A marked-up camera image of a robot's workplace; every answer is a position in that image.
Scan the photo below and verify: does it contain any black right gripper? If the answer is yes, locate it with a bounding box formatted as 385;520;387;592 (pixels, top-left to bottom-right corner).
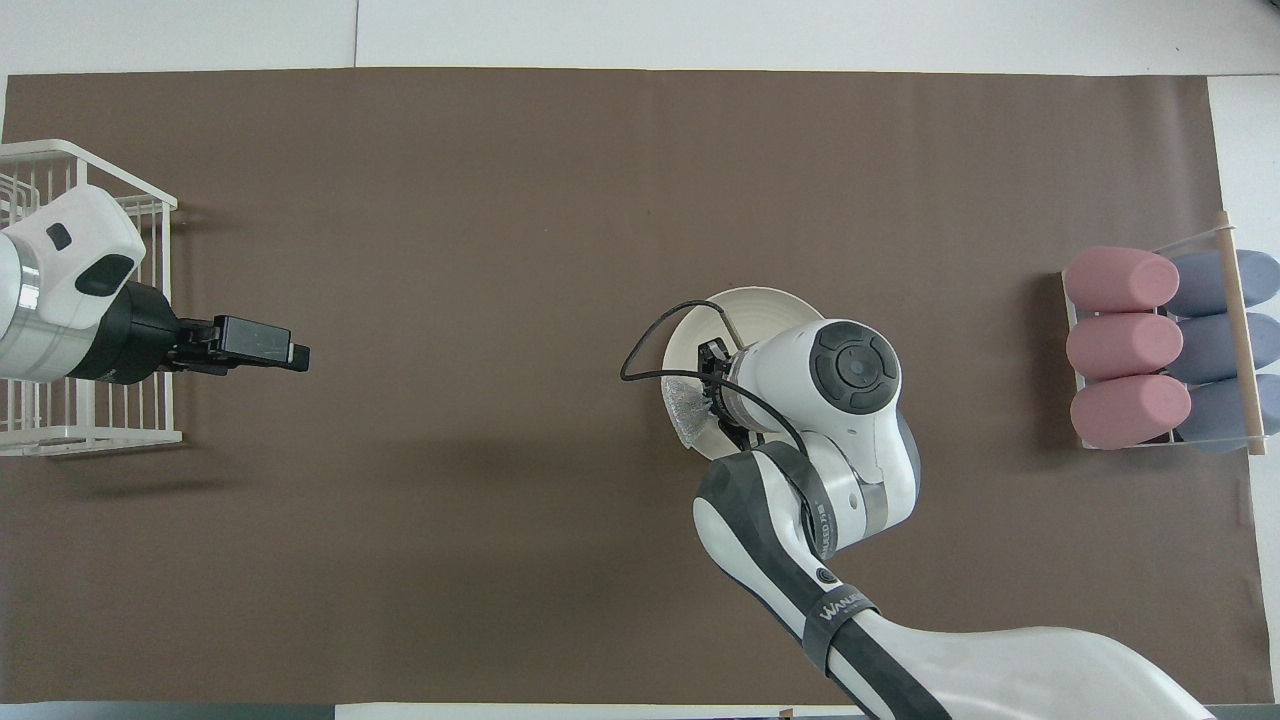
698;338;762;454

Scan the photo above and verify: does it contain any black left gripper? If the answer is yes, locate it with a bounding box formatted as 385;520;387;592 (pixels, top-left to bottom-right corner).
95;282;312;387

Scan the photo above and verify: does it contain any round cream plate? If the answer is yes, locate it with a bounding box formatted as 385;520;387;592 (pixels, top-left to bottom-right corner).
661;287;841;462

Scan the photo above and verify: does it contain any brown paper table mat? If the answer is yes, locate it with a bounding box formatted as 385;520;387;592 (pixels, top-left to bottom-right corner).
0;67;1273;706

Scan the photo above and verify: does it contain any pink plastic cup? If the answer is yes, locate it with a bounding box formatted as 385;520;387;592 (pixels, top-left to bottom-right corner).
1070;374;1193;450
1063;247;1181;313
1066;313;1184;382

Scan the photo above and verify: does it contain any blue plastic cup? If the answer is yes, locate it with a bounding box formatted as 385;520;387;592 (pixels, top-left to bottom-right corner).
1175;375;1280;452
1165;250;1280;318
1165;313;1280;384

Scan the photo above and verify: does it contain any white cup rack wooden bar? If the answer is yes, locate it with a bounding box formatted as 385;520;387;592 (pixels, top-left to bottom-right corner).
1060;210;1272;457

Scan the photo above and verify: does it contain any white wire dish rack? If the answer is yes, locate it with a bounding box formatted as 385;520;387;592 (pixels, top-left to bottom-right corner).
0;139;183;458

